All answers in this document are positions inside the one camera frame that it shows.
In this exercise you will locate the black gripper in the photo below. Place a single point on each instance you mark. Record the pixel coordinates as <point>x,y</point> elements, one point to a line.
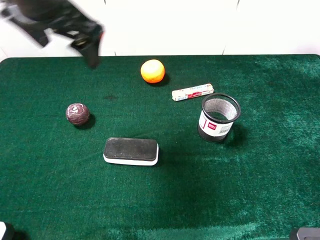
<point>61,16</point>

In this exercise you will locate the orange fruit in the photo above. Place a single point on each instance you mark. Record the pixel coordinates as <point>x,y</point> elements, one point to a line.
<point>152,71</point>

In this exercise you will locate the dark purple patterned ball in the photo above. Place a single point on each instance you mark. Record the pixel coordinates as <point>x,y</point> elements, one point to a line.
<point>77,114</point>

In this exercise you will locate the black white board eraser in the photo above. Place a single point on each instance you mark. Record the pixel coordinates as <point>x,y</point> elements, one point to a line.
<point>131,151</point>

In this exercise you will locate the candy stick pack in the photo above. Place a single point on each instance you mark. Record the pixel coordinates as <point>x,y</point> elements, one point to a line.
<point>192,92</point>

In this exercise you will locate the black mesh pen cup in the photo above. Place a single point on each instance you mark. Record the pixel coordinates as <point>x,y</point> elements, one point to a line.
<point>219,111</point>

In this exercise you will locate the green velvet table cloth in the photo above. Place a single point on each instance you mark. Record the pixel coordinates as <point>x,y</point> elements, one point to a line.
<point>259,183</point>

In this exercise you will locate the grey device bottom right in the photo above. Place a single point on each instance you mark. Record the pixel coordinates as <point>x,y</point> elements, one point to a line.
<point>305,233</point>

